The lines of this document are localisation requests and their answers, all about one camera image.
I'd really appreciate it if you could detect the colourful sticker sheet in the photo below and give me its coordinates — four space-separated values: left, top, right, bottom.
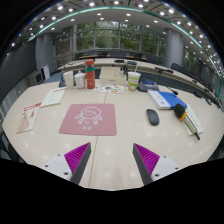
94 83 125 94

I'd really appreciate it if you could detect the black handheld microphone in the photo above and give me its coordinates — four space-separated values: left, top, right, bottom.
173 103 202 141

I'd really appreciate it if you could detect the green printed paper drink cup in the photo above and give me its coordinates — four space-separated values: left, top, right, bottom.
127 71 142 92

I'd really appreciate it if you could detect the blue and white book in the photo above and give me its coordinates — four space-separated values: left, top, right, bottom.
147 89 188 111

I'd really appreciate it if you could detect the white paper cup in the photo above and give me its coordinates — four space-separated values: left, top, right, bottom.
63 70 75 90

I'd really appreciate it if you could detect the red drink bottle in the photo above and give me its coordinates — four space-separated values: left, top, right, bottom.
84 58 97 90

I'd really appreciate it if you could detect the white lidded mug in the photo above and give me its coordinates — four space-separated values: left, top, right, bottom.
73 72 87 90

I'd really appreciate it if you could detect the group of ceiling lights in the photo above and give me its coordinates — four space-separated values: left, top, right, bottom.
9 0 223 73

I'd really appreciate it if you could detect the group of dark office chairs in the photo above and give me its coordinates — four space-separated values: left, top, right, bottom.
74 49 214 88

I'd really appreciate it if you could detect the long curved conference desk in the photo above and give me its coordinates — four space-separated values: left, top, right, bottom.
56 57 223 109

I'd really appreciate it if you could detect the red and white leaflet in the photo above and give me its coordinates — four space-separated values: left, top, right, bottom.
15 101 43 135

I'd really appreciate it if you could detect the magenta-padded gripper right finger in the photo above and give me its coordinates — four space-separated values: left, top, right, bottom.
132 142 184 187

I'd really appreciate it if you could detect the pink mouse pad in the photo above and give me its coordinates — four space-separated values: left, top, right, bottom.
58 103 118 137

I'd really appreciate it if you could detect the black computer mouse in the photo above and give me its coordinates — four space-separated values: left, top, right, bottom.
146 108 161 127

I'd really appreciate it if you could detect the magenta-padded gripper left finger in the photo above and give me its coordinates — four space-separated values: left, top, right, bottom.
41 141 93 186

